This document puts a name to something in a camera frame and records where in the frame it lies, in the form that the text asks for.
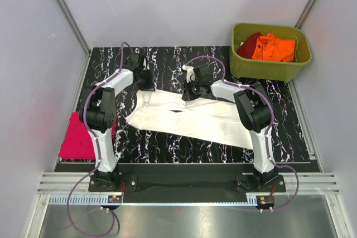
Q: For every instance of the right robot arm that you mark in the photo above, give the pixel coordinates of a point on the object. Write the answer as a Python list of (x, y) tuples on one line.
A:
[(255, 113)]

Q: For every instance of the dark red t-shirt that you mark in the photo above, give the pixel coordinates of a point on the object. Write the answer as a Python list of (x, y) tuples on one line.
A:
[(247, 49)]

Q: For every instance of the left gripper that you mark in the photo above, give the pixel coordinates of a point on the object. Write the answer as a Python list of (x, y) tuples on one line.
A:
[(149, 86)]

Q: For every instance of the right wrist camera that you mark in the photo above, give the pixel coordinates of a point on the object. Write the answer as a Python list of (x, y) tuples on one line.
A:
[(190, 74)]

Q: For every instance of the folded pink t-shirt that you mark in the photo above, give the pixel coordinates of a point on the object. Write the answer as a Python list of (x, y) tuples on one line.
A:
[(77, 143)]

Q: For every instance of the olive green plastic bin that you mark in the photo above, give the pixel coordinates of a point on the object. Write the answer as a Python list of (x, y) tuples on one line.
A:
[(269, 70)]

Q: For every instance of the white printed t-shirt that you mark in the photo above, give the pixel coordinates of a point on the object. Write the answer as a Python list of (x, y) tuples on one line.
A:
[(205, 119)]

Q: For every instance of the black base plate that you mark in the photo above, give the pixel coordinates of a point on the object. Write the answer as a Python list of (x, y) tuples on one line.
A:
[(185, 184)]

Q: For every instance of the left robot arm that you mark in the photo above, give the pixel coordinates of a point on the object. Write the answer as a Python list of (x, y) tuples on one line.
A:
[(98, 113)]

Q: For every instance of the orange t-shirt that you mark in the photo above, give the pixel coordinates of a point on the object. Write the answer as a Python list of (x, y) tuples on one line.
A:
[(271, 48)]

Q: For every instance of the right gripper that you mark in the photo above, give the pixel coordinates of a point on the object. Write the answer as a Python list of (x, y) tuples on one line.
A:
[(187, 95)]

